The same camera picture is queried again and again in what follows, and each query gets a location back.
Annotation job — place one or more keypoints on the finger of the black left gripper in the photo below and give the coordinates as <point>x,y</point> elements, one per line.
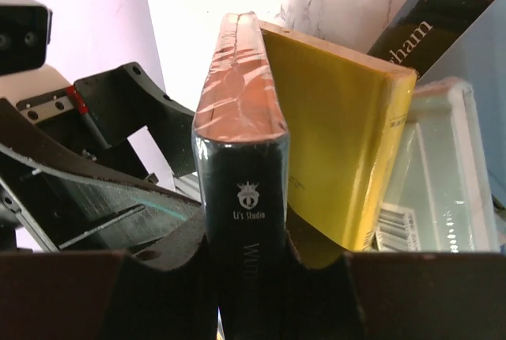
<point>71,203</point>
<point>125,99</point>

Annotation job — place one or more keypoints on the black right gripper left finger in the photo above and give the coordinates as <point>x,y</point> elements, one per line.
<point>163,292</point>

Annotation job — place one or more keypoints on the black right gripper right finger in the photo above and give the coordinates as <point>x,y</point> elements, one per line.
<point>403,295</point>

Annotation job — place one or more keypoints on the pale green plastic file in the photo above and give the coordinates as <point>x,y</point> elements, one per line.
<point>438,197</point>

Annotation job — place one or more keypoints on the navy blue hardcover book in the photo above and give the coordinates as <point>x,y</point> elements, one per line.
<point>241,148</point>

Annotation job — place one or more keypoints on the yellow paperback book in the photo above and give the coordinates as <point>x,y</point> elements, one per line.
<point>345,111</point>

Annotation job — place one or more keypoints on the light blue paperback book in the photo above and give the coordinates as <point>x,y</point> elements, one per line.
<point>478,57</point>

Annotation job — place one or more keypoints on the black paperback book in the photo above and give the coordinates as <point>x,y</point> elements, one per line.
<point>422,30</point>

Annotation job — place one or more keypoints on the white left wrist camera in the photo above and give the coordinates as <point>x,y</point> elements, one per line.
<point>36,90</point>

